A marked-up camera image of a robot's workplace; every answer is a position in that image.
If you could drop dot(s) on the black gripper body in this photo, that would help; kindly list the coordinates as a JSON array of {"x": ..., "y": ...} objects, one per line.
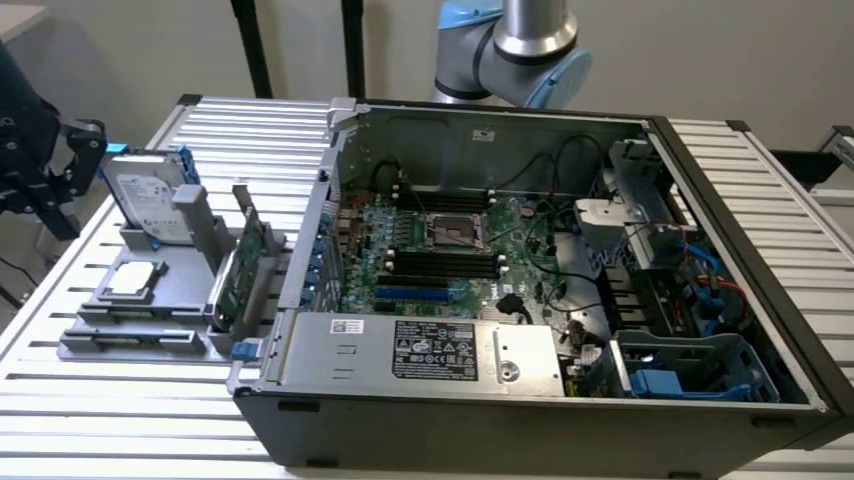
[{"x": 20, "y": 140}]

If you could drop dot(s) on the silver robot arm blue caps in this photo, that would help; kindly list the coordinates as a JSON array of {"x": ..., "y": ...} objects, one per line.
[{"x": 527, "y": 40}]

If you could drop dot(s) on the RAM stick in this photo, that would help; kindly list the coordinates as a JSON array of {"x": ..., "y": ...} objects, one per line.
[
  {"x": 169, "y": 313},
  {"x": 167, "y": 343}
]

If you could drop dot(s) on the black RAM slot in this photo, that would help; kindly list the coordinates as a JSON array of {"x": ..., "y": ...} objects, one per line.
[
  {"x": 443, "y": 252},
  {"x": 443, "y": 259},
  {"x": 443, "y": 196},
  {"x": 443, "y": 207},
  {"x": 443, "y": 190},
  {"x": 443, "y": 272},
  {"x": 443, "y": 265},
  {"x": 443, "y": 201}
]

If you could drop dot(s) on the long blue expansion slot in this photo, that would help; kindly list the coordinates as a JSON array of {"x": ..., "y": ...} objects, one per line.
[{"x": 412, "y": 293}]

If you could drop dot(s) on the hard disk with blue rails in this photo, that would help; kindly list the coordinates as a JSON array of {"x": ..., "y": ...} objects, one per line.
[{"x": 143, "y": 197}]

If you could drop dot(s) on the white desk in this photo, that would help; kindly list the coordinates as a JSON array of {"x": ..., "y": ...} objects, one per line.
[{"x": 20, "y": 20}]

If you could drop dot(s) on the silver CPU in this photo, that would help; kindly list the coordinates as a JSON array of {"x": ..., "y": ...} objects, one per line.
[{"x": 136, "y": 279}]

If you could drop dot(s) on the grey parts rack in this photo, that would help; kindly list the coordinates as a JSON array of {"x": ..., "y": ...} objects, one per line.
[{"x": 180, "y": 280}]

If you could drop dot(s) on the green graphics card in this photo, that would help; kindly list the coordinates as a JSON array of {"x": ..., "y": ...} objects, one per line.
[{"x": 243, "y": 265}]

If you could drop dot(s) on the black stand pole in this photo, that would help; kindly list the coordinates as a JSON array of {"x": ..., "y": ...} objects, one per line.
[
  {"x": 254, "y": 45},
  {"x": 354, "y": 45}
]

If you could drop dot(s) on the blue card clip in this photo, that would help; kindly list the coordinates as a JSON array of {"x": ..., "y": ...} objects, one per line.
[{"x": 246, "y": 350}]

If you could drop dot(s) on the CPU socket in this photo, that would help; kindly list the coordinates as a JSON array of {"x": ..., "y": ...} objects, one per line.
[{"x": 450, "y": 231}]

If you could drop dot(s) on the grey power supply unit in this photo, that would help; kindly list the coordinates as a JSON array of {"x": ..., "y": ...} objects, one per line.
[{"x": 360, "y": 357}]

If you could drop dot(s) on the green motherboard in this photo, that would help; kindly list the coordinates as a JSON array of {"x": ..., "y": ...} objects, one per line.
[{"x": 520, "y": 235}]

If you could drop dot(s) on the black power plug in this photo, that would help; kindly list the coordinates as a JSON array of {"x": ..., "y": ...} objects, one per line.
[{"x": 512, "y": 306}]

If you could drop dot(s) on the white fan shroud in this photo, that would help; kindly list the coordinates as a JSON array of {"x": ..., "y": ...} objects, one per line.
[{"x": 596, "y": 220}]

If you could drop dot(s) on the metal drive cage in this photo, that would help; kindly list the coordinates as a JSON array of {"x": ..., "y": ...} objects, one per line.
[{"x": 641, "y": 200}]

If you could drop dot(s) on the black open PC case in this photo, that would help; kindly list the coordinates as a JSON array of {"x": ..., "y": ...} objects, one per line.
[{"x": 507, "y": 430}]

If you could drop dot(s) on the blue plastic disk bay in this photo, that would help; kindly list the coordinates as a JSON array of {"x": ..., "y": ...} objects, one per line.
[{"x": 723, "y": 370}]

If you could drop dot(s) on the black bracket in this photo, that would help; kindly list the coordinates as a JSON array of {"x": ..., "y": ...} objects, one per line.
[{"x": 797, "y": 167}]

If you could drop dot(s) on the aluminium frame profile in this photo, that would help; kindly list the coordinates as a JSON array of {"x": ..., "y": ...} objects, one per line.
[{"x": 834, "y": 165}]

